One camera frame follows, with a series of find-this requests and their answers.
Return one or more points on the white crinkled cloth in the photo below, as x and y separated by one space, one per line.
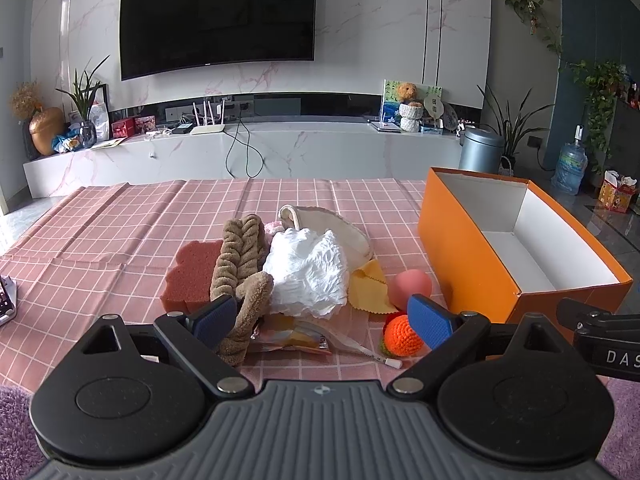
310 274

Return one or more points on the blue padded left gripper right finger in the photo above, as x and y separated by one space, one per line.
453 340

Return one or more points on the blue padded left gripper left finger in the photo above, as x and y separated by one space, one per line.
192 341

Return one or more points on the orange snack packet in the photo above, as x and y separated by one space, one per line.
276 332

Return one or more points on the purple fluffy rug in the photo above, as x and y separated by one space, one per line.
20 452

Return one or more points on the white wifi router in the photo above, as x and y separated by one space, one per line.
209 118

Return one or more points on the orange cardboard box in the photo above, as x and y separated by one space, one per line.
503 247

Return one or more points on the pink plush piece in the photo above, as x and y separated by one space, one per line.
272 228

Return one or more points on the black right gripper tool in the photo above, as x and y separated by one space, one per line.
608 343

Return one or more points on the grey metal trash can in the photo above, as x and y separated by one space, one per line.
481 150

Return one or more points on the white marble tv console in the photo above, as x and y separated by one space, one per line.
262 150

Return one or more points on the orange crochet ball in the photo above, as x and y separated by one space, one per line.
398 339

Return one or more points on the yellow cleaning cloth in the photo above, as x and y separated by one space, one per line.
367 290

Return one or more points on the brown teddy bear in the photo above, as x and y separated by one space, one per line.
407 92

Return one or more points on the white knitted basket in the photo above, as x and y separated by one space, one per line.
411 115

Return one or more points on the red tissue box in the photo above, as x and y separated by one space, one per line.
124 128

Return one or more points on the dark device at table edge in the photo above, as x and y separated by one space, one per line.
8 300

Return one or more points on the golden vase with dried flowers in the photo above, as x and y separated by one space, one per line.
44 123

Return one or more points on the blue water bottle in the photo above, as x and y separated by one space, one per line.
571 165

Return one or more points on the red gift bag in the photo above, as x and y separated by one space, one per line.
616 191

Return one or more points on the pink makeup sponge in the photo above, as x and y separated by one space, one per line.
406 284

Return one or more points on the potted long leaf plant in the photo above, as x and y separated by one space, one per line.
511 126

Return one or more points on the hanging green vine plant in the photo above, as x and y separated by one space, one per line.
600 79

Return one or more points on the black wall television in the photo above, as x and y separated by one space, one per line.
158 36

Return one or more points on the cream fabric pouch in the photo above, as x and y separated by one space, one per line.
355 244

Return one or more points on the brown braided plush toy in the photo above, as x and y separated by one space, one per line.
238 273

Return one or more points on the brown red sponge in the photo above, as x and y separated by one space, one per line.
187 283

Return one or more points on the green plant in glass vase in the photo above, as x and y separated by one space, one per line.
83 92

